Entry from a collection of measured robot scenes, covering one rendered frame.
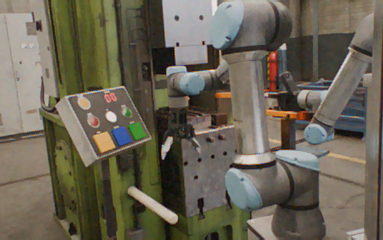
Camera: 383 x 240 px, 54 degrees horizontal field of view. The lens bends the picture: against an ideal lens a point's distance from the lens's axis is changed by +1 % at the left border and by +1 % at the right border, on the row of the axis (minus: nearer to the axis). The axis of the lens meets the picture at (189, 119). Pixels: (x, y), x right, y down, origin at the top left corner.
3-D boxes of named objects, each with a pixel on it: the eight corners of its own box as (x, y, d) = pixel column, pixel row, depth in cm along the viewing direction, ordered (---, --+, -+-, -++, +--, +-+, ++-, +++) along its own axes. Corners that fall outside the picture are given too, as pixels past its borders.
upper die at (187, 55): (207, 62, 200) (206, 44, 199) (176, 66, 190) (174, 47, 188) (169, 62, 235) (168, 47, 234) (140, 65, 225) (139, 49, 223)
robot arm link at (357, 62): (404, 19, 112) (323, 153, 131) (404, 20, 121) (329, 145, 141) (365, 5, 116) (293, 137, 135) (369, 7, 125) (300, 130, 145)
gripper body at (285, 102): (275, 111, 163) (296, 112, 153) (274, 91, 161) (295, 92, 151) (287, 107, 167) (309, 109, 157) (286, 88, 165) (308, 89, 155)
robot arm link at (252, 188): (296, 207, 98) (278, -7, 93) (249, 221, 91) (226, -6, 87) (268, 197, 109) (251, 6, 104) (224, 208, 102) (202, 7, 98)
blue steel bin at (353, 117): (395, 130, 540) (397, 80, 527) (367, 141, 492) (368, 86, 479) (320, 120, 633) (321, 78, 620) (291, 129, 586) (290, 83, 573)
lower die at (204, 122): (211, 127, 207) (210, 112, 205) (180, 133, 197) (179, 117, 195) (173, 117, 242) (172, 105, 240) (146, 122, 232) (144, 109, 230)
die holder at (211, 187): (241, 199, 218) (238, 124, 210) (186, 218, 198) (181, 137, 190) (190, 175, 265) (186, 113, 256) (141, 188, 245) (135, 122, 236)
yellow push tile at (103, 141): (115, 147, 151) (107, 131, 152) (102, 152, 145) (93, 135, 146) (113, 149, 152) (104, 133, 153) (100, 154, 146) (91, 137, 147)
